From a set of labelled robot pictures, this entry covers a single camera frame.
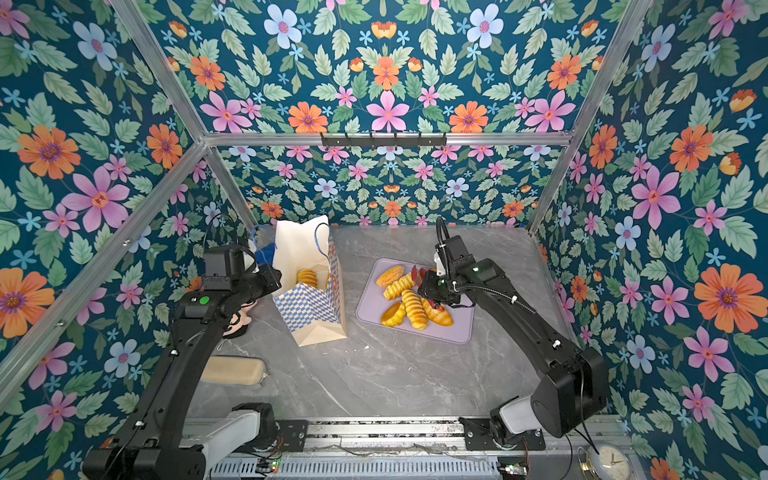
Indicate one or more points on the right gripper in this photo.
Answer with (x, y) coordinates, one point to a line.
(428, 291)

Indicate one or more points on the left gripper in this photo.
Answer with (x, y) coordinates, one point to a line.
(272, 280)

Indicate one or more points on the long twisted bread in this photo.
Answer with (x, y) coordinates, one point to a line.
(396, 288)

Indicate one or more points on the large braided bread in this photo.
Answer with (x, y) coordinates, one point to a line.
(307, 277)

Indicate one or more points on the round sugared bread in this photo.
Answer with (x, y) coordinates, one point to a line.
(390, 276)

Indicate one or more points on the blue checkered paper bag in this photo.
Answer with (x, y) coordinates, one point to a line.
(312, 316)

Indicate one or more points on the lilac plastic tray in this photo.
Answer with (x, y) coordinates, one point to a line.
(372, 305)

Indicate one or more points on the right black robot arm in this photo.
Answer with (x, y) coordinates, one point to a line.
(573, 382)

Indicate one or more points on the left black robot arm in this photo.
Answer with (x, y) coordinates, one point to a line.
(148, 445)

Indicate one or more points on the beige long bread loaf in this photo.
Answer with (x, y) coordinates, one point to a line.
(233, 370)

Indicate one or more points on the plush doll pink shirt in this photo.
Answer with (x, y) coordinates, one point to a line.
(240, 321)

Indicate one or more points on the alarm clock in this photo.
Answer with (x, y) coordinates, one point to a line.
(605, 461)

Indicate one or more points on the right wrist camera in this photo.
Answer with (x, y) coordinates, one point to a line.
(442, 260)

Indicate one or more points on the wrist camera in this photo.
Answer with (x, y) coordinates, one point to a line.
(224, 267)
(442, 260)

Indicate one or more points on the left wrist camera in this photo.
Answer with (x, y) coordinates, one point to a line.
(224, 267)

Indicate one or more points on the black hook rail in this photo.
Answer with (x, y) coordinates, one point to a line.
(371, 140)

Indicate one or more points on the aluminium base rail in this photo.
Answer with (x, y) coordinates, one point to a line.
(453, 436)

